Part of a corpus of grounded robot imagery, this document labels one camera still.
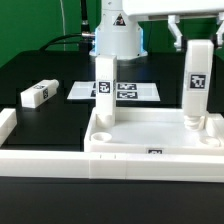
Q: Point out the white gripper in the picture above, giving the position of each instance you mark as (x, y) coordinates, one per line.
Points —
(173, 8)

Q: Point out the marker sheet with tags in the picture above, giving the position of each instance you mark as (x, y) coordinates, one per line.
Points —
(124, 91)

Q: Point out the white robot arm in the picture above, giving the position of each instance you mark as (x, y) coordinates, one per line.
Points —
(119, 32)

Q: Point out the white desk top tray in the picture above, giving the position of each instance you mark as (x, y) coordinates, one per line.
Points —
(157, 130)

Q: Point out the white U-shaped fence frame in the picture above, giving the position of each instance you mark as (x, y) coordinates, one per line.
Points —
(99, 165)

